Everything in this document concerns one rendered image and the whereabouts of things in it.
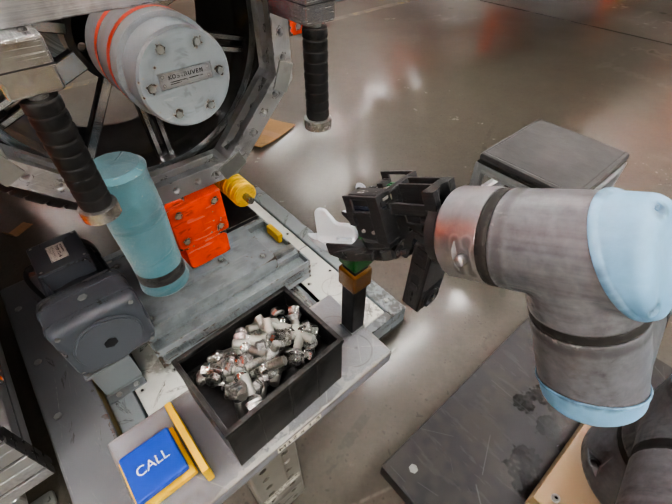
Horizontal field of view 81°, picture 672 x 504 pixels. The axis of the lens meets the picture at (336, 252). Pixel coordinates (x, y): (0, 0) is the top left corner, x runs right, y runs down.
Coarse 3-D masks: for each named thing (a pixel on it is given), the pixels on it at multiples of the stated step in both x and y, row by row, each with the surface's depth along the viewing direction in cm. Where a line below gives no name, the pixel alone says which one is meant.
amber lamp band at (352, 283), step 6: (342, 264) 61; (342, 270) 61; (366, 270) 61; (342, 276) 62; (348, 276) 60; (354, 276) 60; (360, 276) 60; (366, 276) 61; (342, 282) 63; (348, 282) 61; (354, 282) 60; (360, 282) 61; (366, 282) 62; (348, 288) 62; (354, 288) 61; (360, 288) 62
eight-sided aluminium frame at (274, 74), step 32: (256, 0) 71; (256, 32) 76; (288, 32) 74; (288, 64) 78; (256, 96) 82; (256, 128) 81; (0, 160) 55; (32, 160) 62; (192, 160) 80; (224, 160) 80; (64, 192) 63; (160, 192) 75; (192, 192) 79
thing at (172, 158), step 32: (224, 0) 80; (64, 32) 61; (224, 32) 78; (64, 64) 63; (0, 96) 61; (96, 96) 69; (0, 128) 61; (32, 128) 74; (96, 128) 71; (128, 128) 91; (160, 128) 79; (192, 128) 87; (160, 160) 82
